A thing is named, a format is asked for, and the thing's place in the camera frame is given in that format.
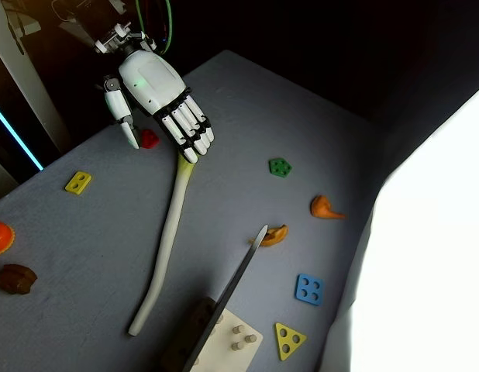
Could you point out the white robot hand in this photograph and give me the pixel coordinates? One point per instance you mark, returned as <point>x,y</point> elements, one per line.
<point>154,81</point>

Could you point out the long pale leek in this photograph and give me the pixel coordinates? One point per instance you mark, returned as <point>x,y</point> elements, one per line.
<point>171,224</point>

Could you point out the wooden peg board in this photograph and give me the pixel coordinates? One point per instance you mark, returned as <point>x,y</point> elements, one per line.
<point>235,348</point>

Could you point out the red toy block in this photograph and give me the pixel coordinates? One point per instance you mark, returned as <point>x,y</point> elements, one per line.
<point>150,140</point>

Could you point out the yellow rectangle two-hole block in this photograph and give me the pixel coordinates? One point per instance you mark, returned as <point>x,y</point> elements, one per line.
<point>78,188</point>

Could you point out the cyan light strip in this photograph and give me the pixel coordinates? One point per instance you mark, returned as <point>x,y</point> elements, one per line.
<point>18,138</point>

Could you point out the green pentagon five-hole block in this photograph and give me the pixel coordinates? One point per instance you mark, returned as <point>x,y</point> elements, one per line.
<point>280,173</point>

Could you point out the grey table cloth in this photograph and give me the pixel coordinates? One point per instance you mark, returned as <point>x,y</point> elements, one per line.
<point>88,252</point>

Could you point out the orange toy fried food piece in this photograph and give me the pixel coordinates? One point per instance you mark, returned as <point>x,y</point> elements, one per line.
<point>276,236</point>

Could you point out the orange toy chicken wing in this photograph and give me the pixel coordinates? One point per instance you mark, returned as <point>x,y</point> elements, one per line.
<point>321,207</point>

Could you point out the orange toy tart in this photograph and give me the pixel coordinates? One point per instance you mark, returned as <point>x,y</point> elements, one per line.
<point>1,240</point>

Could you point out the brown toy meat piece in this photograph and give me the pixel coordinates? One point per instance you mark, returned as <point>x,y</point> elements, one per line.
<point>16,280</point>

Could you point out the blue square four-hole block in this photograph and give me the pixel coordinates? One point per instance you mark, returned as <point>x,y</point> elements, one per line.
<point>303,296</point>

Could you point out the yellow triangle three-hole block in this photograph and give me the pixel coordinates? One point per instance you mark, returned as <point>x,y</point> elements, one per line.
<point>283,354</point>

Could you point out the white post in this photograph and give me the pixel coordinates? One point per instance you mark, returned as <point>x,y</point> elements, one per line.
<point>30,85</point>

